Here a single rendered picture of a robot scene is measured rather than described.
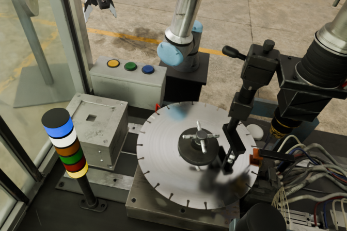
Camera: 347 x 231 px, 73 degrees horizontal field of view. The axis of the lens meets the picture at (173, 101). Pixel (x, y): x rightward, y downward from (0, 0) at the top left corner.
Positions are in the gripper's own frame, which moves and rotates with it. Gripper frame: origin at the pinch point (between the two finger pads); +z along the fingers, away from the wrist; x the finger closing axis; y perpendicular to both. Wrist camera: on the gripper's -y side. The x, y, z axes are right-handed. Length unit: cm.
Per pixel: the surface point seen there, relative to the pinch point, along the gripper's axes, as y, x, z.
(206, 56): -25, -47, 16
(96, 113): -53, 18, 1
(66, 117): -74, 26, -25
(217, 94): 2, -96, 91
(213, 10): 141, -192, 91
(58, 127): -75, 28, -25
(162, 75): -44.5, -9.3, 1.3
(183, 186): -87, 8, -4
